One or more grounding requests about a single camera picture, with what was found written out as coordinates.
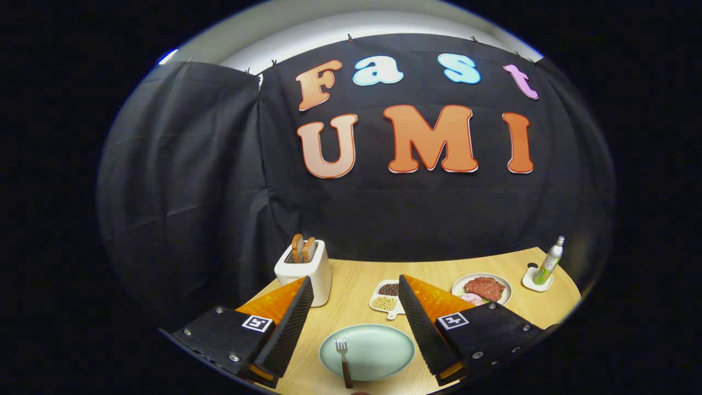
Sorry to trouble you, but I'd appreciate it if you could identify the brown meat steak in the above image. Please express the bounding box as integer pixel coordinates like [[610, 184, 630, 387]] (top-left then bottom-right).
[[465, 277, 506, 302]]

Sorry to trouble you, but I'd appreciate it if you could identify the mint green round plate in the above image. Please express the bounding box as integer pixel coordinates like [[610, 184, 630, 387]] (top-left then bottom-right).
[[319, 324, 416, 382]]

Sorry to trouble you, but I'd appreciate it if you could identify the white oval plate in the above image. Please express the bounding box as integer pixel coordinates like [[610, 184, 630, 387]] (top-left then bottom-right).
[[451, 273, 513, 307]]

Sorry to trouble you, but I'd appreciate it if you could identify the fork with wooden handle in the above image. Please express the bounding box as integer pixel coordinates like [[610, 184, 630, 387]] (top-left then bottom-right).
[[335, 337, 354, 389]]

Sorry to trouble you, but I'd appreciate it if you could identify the white toaster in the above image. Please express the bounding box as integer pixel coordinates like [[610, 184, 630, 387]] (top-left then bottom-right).
[[274, 240, 332, 308]]

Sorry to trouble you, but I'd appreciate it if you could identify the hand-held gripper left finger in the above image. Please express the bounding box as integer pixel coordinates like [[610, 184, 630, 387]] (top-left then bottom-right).
[[159, 276, 315, 389]]

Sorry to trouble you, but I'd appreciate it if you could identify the white divided tray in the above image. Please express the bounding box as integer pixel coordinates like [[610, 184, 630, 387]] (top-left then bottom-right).
[[369, 280, 406, 320]]

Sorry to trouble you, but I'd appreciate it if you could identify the black backdrop cloth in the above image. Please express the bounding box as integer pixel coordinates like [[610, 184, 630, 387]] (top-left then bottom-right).
[[96, 33, 618, 330]]

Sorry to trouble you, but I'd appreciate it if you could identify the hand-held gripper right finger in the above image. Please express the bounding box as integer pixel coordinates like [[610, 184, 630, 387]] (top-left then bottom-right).
[[398, 274, 552, 386]]

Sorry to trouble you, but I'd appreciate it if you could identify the silver bottle with green label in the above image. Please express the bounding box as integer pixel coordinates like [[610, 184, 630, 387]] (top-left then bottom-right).
[[533, 236, 566, 286]]

